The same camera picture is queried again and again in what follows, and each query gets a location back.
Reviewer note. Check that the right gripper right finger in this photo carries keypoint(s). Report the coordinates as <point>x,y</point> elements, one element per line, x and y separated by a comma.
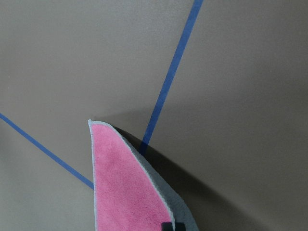
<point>179,226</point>

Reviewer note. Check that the pink towel with grey back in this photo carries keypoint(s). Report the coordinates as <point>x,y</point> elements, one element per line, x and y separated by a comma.
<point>129,195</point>

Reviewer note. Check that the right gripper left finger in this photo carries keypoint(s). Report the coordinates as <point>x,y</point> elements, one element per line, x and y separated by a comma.
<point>166,226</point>

